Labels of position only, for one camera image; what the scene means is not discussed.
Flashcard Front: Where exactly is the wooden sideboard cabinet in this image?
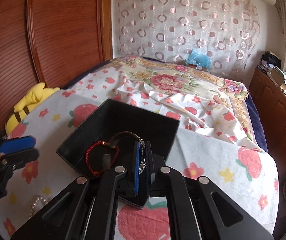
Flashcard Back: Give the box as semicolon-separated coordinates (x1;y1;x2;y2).
249;68;286;175

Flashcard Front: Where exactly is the pink circle pattern curtain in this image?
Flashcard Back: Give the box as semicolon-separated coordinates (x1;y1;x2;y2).
112;0;260;79

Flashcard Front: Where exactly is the red cord bracelet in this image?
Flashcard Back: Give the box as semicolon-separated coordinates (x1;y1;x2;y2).
85;140;120;177

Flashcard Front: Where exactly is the wooden wardrobe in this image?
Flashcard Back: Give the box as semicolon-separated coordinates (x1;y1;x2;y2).
0;0;113;129

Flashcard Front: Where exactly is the pile of clothes and books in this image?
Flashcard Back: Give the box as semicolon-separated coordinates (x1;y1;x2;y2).
257;51;286;91

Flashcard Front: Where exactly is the strawberry print white cloth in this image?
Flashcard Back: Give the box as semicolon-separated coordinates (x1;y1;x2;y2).
0;63;279;239

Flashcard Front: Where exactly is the black jewelry box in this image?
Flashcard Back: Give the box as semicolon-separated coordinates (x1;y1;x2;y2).
56;99;179;209

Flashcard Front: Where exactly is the yellow plush toy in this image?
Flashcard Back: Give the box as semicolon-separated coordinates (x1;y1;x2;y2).
5;82;60;135

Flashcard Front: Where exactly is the pearl necklace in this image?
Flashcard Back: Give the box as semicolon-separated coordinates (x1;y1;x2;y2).
27;195;50;218

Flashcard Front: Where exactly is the floral bed quilt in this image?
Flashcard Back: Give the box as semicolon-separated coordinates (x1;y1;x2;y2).
108;55;255;141

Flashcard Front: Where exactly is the dark metal bangle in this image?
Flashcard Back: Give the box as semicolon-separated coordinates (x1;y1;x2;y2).
107;131;146;176

